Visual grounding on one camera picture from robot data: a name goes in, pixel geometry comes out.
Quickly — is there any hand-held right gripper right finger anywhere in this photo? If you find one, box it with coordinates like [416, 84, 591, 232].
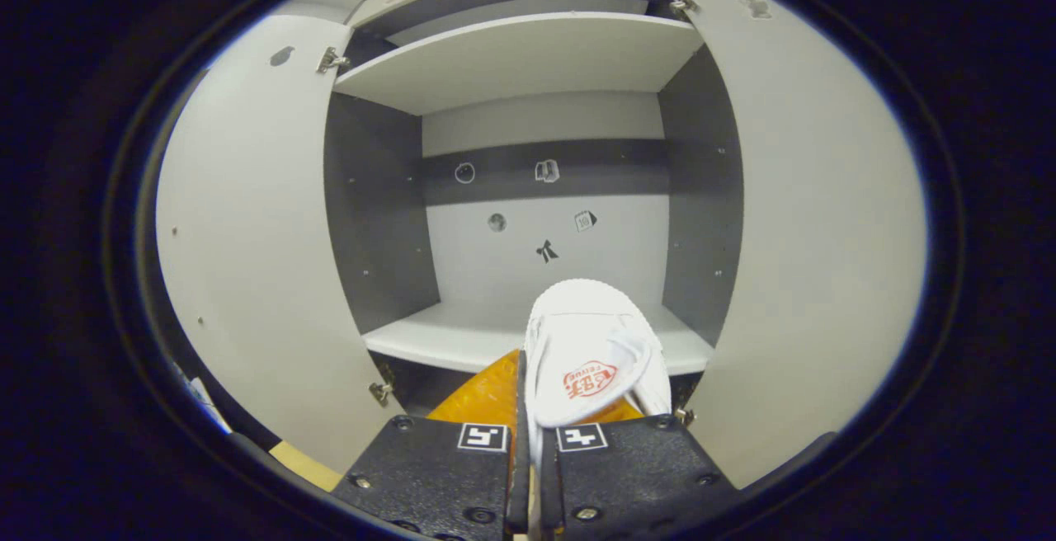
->
[532, 397, 747, 541]

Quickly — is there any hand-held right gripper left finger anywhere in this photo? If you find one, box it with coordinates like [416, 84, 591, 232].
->
[328, 349, 533, 541]

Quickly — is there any grey shoe cabinet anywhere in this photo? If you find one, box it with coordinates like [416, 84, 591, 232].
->
[323, 0, 743, 422]

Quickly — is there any grey shoe cabinet door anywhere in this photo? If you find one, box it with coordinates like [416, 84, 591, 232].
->
[155, 13, 405, 476]
[656, 0, 929, 492]

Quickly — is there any white canvas shoe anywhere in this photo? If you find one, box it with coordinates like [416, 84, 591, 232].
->
[524, 279, 673, 461]

